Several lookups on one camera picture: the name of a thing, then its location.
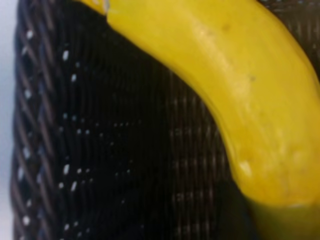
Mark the yellow banana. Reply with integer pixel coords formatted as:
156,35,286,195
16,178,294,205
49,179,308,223
76,0,320,210

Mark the dark brown wicker basket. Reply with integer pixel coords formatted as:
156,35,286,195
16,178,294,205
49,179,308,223
9,0,320,240

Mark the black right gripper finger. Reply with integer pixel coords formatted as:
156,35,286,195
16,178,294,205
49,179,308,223
246,197,320,240

